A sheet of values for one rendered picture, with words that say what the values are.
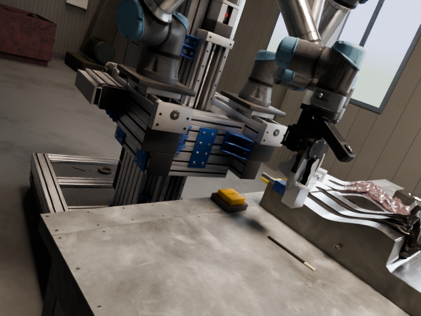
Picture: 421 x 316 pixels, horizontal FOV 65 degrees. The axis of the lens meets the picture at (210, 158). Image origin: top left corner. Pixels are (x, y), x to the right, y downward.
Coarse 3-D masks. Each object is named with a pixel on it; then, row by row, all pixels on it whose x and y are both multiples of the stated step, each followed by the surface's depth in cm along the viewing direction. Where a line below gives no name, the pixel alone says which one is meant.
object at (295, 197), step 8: (264, 176) 90; (280, 184) 84; (296, 184) 83; (280, 192) 84; (288, 192) 82; (296, 192) 80; (304, 192) 82; (288, 200) 82; (296, 200) 81; (304, 200) 84
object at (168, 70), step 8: (152, 48) 112; (144, 56) 114; (152, 56) 112; (160, 56) 111; (168, 56) 112; (176, 56) 114; (144, 64) 113; (152, 64) 112; (160, 64) 112; (168, 64) 113; (176, 64) 116; (144, 72) 112; (152, 72) 112; (160, 72) 112; (168, 72) 113; (176, 72) 118; (160, 80) 113; (168, 80) 114; (176, 80) 118
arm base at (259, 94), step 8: (248, 80) 145; (256, 80) 142; (248, 88) 143; (256, 88) 142; (264, 88) 142; (240, 96) 146; (248, 96) 142; (256, 96) 143; (264, 96) 142; (256, 104) 142; (264, 104) 143
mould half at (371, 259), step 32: (320, 192) 107; (288, 224) 96; (320, 224) 89; (352, 224) 83; (384, 224) 83; (352, 256) 83; (384, 256) 78; (416, 256) 90; (384, 288) 78; (416, 288) 73
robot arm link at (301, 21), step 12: (276, 0) 93; (288, 0) 88; (300, 0) 88; (288, 12) 89; (300, 12) 87; (288, 24) 90; (300, 24) 88; (312, 24) 88; (300, 36) 88; (312, 36) 87
